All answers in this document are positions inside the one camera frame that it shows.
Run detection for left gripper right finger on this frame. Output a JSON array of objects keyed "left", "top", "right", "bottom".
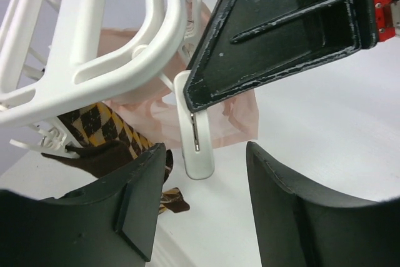
[{"left": 246, "top": 142, "right": 399, "bottom": 266}]

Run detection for white plastic clip hanger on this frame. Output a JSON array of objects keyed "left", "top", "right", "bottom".
[{"left": 1, "top": 0, "right": 191, "bottom": 158}]

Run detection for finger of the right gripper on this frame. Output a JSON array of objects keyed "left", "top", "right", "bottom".
[{"left": 185, "top": 0, "right": 375, "bottom": 112}]

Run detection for pink sheer socks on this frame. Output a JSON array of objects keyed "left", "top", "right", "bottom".
[{"left": 97, "top": 0, "right": 259, "bottom": 149}]

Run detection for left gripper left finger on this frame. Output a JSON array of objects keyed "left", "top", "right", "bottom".
[{"left": 1, "top": 144, "right": 166, "bottom": 266}]

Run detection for brown yellow argyle sock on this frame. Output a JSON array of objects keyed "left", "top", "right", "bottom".
[{"left": 41, "top": 103, "right": 191, "bottom": 218}]

